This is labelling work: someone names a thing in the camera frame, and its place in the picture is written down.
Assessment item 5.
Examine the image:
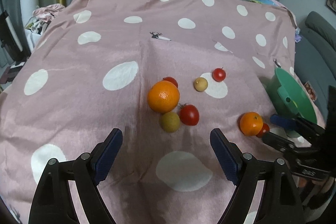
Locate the grey sofa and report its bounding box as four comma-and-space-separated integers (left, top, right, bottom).
294, 11, 335, 119

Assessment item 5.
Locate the small beige round fruit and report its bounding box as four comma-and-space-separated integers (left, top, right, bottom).
194, 77, 208, 92

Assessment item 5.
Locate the pink polka dot cloth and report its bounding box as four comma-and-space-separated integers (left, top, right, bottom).
1, 0, 296, 223

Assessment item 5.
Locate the large orange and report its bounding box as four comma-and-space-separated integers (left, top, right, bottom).
239, 112, 264, 136

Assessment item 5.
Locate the small red tomato right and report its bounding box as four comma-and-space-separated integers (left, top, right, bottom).
212, 68, 226, 83

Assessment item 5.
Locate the pile of clothes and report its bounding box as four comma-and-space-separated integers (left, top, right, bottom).
25, 3, 65, 35

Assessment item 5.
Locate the small red tomato left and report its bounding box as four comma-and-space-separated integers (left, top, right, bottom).
162, 77, 178, 88

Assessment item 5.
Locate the small olive green fruit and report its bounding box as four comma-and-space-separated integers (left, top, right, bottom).
159, 111, 181, 133

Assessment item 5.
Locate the small red tomato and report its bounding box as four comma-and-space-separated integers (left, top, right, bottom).
212, 68, 226, 83
162, 77, 178, 88

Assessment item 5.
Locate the person's right hand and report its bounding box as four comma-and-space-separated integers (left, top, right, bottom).
298, 177, 334, 193

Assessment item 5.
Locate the large red tomato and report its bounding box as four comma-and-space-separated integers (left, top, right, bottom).
179, 104, 200, 126

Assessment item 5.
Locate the green plastic bowl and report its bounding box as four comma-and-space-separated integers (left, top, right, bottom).
266, 68, 317, 138

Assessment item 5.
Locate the snack packet on sofa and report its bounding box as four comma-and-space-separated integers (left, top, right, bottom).
304, 81, 317, 102

